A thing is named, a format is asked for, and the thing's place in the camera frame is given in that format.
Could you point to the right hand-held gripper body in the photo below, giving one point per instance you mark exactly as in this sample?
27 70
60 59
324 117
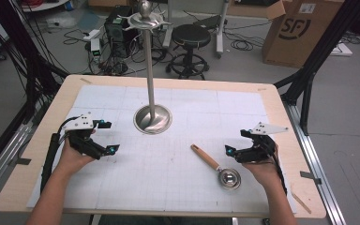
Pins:
262 146

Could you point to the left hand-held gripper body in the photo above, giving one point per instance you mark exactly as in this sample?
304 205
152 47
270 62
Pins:
79 123

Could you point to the metal hook stand with pole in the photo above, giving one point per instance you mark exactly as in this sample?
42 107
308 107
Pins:
150 78

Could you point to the person's right hand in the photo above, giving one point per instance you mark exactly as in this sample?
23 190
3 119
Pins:
265 173

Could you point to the person's left hand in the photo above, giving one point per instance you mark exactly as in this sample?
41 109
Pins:
70 161

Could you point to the beige tape strip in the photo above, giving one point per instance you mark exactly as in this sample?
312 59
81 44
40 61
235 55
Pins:
262 89
86 81

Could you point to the dark tape strip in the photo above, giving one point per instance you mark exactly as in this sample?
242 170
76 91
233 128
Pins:
310 177
20 161

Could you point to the white grid mat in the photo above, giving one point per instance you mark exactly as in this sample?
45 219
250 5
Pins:
175 175

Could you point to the thin wooden stick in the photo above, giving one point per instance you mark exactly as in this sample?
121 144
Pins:
301 202

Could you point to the small device with green display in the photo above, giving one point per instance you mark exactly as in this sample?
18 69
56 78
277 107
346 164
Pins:
95 50

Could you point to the white power strip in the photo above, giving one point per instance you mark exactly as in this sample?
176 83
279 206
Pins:
92 34

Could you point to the black computer tower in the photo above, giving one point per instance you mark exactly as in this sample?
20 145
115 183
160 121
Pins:
118 31

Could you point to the white stand leg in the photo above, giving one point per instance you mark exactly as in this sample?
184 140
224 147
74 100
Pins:
168 28
220 31

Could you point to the large cardboard box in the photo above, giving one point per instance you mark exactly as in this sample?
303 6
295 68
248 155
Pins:
300 34

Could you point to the black round stool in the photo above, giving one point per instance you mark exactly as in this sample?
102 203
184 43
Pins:
190 36

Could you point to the round white table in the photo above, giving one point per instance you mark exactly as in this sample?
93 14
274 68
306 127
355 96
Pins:
42 4

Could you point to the flat white floor socket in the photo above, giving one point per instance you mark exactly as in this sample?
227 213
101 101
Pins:
342 50

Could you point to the open cardboard box flap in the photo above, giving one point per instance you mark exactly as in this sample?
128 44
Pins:
259 7

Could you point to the aluminium rail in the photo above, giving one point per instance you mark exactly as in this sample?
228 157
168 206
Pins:
3 159
315 156

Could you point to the black metal frame stand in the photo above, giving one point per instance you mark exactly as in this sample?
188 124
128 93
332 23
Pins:
31 72
312 68

